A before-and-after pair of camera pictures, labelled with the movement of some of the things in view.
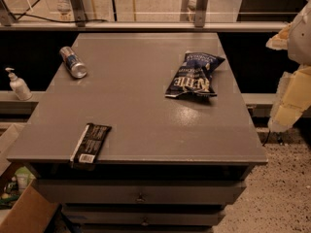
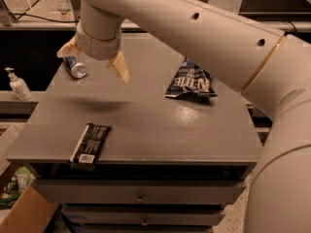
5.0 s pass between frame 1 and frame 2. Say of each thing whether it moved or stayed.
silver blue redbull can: stayed
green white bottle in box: stayed
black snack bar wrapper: stayed
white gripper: moved
